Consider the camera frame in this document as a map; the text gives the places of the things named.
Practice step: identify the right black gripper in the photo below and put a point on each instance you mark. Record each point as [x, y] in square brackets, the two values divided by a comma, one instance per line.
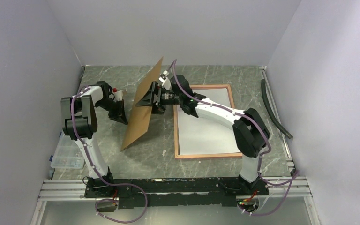
[148, 100]

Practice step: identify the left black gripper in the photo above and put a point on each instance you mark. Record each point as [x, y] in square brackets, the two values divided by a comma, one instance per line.
[120, 115]

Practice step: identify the brown backing board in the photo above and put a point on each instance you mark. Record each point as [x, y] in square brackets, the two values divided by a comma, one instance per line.
[138, 122]

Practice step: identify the seascape photo print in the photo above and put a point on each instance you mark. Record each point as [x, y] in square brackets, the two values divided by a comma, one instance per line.
[221, 94]

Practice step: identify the pink wooden picture frame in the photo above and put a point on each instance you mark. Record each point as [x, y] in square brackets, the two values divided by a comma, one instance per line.
[201, 138]

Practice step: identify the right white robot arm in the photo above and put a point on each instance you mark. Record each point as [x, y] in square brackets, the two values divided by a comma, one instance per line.
[250, 133]

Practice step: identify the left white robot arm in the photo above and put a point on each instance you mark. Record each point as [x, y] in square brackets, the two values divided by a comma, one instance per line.
[79, 122]

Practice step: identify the clear plastic screw box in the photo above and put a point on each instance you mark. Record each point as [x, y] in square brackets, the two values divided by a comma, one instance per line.
[67, 154]

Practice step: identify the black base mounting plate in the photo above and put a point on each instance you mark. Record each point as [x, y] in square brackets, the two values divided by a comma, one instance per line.
[224, 191]

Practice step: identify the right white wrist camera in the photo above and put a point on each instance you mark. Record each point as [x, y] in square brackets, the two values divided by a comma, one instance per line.
[163, 80]

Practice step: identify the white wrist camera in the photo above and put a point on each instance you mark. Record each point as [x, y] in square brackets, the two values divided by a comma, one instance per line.
[118, 94]
[163, 80]

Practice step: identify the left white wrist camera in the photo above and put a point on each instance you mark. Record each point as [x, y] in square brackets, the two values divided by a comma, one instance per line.
[118, 94]

